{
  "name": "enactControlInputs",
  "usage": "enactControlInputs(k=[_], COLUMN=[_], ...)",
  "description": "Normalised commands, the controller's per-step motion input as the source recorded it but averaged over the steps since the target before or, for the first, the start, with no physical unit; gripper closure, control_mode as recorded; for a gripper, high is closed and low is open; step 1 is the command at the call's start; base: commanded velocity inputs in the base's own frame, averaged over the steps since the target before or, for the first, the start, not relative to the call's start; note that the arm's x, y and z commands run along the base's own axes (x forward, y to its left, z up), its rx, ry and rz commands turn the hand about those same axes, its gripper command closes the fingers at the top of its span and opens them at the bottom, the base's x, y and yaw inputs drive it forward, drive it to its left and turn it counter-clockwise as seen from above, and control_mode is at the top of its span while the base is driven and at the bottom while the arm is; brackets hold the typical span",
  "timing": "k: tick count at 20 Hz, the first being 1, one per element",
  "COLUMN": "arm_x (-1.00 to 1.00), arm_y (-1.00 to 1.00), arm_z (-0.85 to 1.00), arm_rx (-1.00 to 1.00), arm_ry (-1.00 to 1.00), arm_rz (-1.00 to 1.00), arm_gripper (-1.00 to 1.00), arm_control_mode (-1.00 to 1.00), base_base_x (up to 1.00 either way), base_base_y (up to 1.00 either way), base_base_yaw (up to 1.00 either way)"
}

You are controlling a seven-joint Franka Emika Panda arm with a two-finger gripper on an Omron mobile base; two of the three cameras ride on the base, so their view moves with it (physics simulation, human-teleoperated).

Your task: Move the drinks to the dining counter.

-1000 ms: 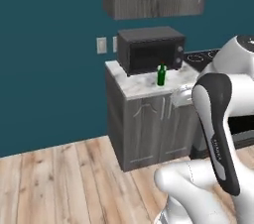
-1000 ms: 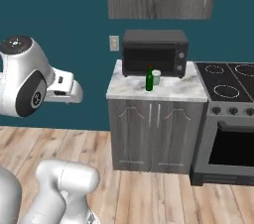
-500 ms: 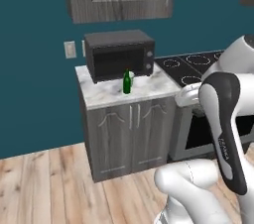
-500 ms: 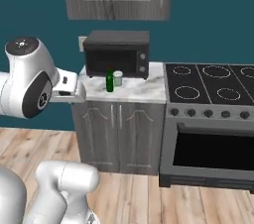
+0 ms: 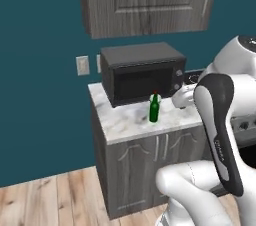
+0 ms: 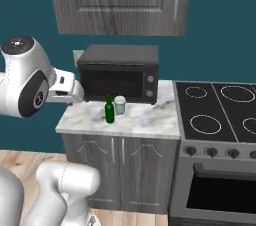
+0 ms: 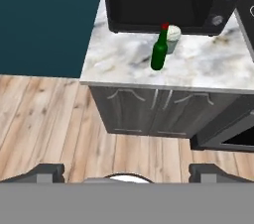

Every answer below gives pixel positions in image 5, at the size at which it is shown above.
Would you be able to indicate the grey wood base cupboard door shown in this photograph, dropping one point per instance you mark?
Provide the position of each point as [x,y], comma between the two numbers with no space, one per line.
[183,146]
[133,176]

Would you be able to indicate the dark stove knob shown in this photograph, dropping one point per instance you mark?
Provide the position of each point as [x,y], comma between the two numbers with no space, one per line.
[245,125]

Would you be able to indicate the black microwave oven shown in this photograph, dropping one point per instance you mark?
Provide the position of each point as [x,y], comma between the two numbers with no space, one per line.
[140,70]

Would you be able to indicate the white wall socket plate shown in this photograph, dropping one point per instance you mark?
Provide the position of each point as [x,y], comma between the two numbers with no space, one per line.
[83,65]
[98,64]

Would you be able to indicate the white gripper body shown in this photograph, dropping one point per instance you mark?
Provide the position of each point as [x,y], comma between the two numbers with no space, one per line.
[185,96]

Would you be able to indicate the silver and black stove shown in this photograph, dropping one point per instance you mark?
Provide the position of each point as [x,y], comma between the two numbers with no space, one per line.
[245,133]

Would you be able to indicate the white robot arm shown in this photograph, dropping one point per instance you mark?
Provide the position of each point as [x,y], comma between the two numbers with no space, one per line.
[190,183]

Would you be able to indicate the green glass bottle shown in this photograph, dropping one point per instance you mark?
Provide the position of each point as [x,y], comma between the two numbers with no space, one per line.
[154,111]

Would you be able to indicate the grey wood wall cupboard door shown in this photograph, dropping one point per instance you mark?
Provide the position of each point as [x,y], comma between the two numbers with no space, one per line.
[150,0]

